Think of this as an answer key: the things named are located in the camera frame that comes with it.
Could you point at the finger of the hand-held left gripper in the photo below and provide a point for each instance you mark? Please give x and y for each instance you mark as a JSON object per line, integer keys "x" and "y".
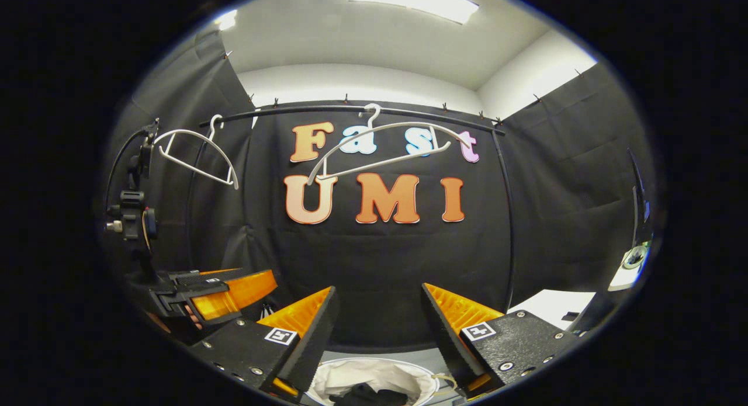
{"x": 198, "y": 276}
{"x": 234, "y": 295}

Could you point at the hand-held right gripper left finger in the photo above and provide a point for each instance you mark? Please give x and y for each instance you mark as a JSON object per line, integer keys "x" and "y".
{"x": 312, "y": 342}

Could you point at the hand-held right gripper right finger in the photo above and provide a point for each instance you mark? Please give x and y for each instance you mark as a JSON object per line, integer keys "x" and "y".
{"x": 447, "y": 342}

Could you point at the white laundry hamper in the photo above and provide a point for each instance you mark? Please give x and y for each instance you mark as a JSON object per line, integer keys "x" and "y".
{"x": 350, "y": 374}

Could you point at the black knit garment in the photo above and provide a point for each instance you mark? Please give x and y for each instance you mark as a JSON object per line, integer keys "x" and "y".
{"x": 374, "y": 397}

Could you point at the white plastic clothes hanger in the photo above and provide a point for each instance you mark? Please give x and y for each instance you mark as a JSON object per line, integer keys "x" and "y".
{"x": 187, "y": 131}
{"x": 385, "y": 160}

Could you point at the pale round object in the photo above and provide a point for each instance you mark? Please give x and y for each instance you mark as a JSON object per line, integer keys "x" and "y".
{"x": 634, "y": 259}

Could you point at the ceiling light panel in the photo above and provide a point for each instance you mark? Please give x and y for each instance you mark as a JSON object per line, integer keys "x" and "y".
{"x": 227, "y": 19}
{"x": 415, "y": 2}

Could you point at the black clothes rack rail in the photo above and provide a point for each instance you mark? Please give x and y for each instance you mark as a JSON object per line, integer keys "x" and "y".
{"x": 315, "y": 107}

